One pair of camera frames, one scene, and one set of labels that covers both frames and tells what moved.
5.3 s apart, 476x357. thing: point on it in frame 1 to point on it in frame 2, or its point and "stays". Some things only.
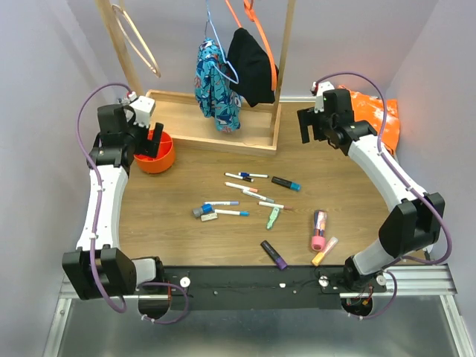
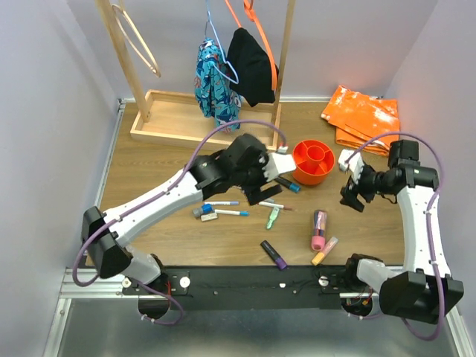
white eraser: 205,217 stays
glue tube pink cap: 320,223 stays
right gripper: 308,117 to 358,187
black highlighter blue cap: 287,184 stays
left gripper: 149,147 to 255,197
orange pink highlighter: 319,258 stays
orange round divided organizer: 165,157 to 312,160
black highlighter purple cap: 280,262 stays
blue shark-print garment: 214,94 stays
